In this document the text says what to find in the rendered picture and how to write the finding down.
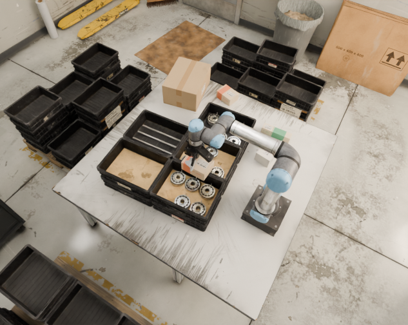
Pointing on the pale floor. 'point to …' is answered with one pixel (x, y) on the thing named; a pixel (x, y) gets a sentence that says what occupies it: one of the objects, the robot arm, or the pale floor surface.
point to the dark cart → (0, 223)
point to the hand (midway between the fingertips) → (198, 163)
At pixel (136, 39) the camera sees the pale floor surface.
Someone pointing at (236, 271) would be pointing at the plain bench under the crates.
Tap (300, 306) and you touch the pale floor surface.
